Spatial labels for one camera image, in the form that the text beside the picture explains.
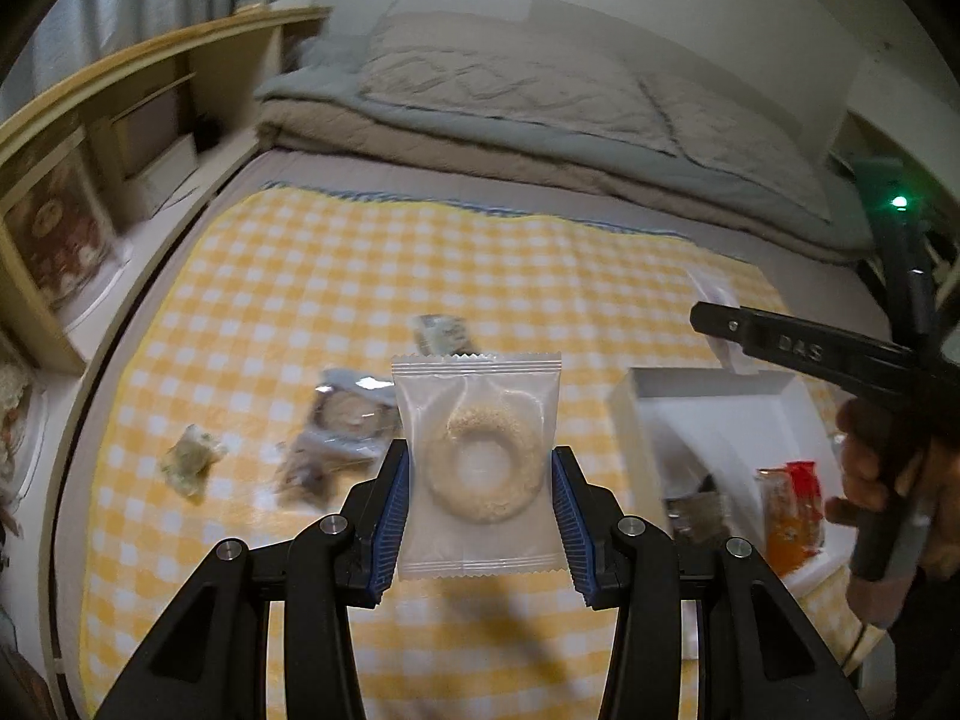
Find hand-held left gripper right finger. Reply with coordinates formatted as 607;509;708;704
551;446;863;720

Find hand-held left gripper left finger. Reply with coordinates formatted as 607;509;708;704
94;439;411;720

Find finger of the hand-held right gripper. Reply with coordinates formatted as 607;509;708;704
688;301;922;392

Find small brown snack packet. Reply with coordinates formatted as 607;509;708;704
274;433;376;505

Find white cardboard tray box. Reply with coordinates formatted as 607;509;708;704
609;366;886;601

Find clear packet white ring biscuit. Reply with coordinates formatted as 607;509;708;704
391;352;563;581

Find clear packet brown cookie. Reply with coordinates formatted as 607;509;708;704
311;367;400;458

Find black cake packet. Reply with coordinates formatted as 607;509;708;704
664;471;734;542

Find red snack packet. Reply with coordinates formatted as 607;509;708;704
784;460;822;511

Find orange snack packet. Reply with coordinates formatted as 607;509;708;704
756;465;826;572

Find silver green snack packet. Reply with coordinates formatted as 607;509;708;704
414;315;478;358

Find small green candy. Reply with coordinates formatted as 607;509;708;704
163;424;229;501

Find person's right hand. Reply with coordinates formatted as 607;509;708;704
825;392;960;625

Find beige quilted pillow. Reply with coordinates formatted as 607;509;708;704
637;71;833;222
358;13;680;158

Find yellow checkered mat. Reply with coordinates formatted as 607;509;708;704
79;184;882;720

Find doll in clear dome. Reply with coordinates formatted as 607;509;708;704
0;360;32;541

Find beige folded blanket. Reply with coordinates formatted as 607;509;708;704
259;101;871;265

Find doll in clear case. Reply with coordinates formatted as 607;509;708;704
0;127;125;310

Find grey blue blanket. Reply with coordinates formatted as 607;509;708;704
255;37;875;256

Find brown box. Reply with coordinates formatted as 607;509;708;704
109;75;200;181

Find wooden shelf unit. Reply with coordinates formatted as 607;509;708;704
0;6;332;377

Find grey curtain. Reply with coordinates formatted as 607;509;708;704
30;0;248;83

